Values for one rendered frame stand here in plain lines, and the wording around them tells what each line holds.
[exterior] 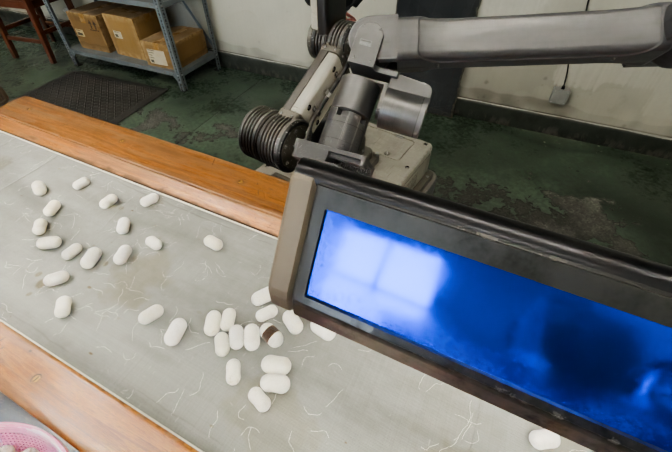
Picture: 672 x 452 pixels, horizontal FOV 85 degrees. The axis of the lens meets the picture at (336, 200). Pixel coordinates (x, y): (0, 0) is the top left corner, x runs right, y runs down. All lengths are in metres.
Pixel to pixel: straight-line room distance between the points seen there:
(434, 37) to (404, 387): 0.44
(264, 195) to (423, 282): 0.54
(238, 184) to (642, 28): 0.62
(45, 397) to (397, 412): 0.41
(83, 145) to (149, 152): 0.15
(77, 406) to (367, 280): 0.44
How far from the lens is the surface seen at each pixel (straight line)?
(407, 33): 0.52
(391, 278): 0.17
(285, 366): 0.50
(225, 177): 0.74
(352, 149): 0.49
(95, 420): 0.54
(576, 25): 0.57
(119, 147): 0.91
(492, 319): 0.17
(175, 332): 0.56
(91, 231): 0.77
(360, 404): 0.50
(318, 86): 0.88
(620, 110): 2.54
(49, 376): 0.59
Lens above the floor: 1.22
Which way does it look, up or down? 43 degrees down
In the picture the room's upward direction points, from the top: straight up
